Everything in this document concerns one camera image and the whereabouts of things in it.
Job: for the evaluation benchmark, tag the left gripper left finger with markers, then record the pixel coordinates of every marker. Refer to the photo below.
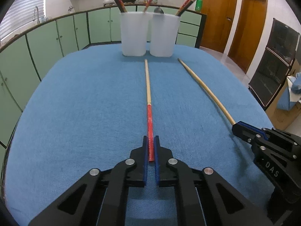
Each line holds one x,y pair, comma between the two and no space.
98,197

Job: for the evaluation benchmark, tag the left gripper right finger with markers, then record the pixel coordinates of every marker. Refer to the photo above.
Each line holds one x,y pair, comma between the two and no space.
203,197

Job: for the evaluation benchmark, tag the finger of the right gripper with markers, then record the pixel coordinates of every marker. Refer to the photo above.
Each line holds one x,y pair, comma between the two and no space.
252,128
245,135

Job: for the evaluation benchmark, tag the red patterned wooden chopstick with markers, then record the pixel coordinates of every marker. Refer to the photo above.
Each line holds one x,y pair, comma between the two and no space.
150,134

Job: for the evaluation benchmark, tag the silver metal spoon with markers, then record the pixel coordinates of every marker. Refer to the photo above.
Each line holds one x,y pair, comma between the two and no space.
158,10

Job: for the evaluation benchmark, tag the green kitchen cabinets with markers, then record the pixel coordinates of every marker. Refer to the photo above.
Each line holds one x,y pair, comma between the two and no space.
28,56

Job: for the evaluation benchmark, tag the blue cloth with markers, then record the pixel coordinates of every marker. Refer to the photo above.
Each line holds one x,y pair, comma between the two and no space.
291,94

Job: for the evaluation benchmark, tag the black glass cabinet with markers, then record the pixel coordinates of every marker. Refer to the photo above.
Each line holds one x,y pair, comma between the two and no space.
275,64

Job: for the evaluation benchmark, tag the blue table mat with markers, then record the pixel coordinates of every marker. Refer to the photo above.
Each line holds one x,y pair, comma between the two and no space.
89,111

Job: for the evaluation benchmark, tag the wooden door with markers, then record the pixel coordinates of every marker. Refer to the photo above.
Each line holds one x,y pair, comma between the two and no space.
248,32
219,19

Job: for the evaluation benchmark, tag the right white plastic cup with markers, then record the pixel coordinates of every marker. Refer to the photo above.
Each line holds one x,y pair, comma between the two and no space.
164,30

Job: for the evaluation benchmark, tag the white plastic cup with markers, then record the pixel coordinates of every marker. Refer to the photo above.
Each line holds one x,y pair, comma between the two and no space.
134,28
164,30

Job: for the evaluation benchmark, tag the green bottle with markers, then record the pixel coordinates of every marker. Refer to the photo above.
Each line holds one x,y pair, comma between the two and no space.
198,5

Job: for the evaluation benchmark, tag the left white plastic cup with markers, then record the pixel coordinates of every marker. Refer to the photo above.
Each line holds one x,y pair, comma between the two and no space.
134,28

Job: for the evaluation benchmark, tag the white cooking pot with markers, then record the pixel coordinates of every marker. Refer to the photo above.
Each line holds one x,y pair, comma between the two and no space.
108,3

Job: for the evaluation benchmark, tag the sink faucet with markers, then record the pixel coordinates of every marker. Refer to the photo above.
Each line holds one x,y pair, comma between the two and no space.
36,15

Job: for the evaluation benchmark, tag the window blinds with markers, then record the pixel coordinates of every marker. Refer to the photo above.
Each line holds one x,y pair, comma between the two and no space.
19,14

